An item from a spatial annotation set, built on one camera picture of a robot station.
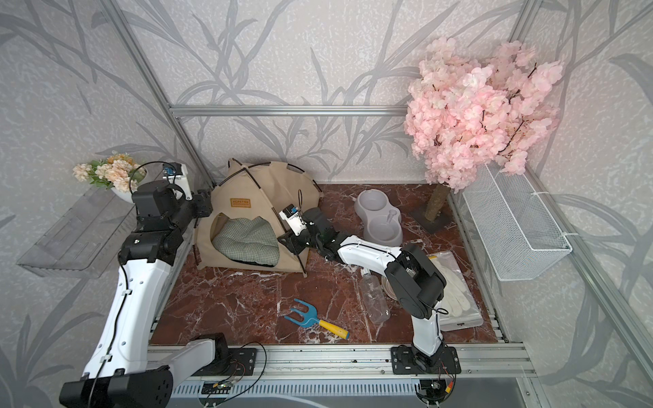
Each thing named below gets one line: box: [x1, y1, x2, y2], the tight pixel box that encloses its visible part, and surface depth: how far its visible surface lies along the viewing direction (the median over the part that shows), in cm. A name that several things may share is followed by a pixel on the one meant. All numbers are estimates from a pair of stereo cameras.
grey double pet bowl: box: [354, 188, 404, 248], surface depth 107 cm
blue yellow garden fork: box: [283, 298, 351, 340], surface depth 82 cm
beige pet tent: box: [193, 159, 322, 278], surface depth 85 cm
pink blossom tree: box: [403, 37, 565, 223], surface depth 68 cm
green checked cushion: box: [211, 215, 280, 267], surface depth 98 cm
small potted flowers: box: [72, 152, 148, 204], surface depth 64 cm
